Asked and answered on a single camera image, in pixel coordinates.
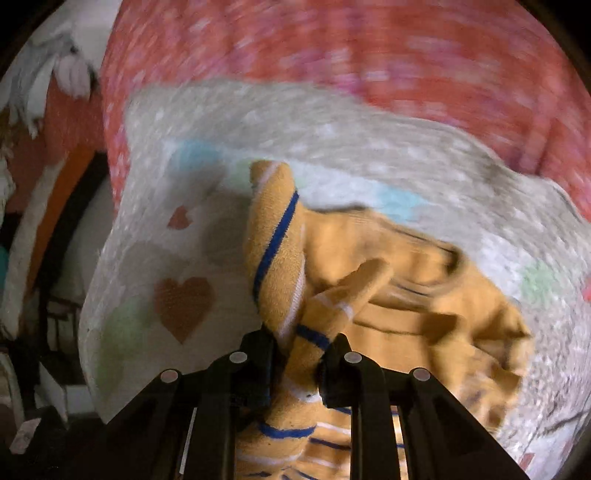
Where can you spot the yellow striped small garment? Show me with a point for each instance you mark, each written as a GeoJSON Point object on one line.
{"type": "Point", "coordinates": [369, 300]}

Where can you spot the red floral bedsheet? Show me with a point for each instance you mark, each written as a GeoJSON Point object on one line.
{"type": "Point", "coordinates": [369, 60]}

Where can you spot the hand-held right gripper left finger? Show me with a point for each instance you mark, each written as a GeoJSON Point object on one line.
{"type": "Point", "coordinates": [251, 369]}

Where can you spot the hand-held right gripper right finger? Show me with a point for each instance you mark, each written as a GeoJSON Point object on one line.
{"type": "Point", "coordinates": [337, 369]}

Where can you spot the quilted beige dotted blanket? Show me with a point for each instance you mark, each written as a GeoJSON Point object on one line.
{"type": "Point", "coordinates": [184, 230]}

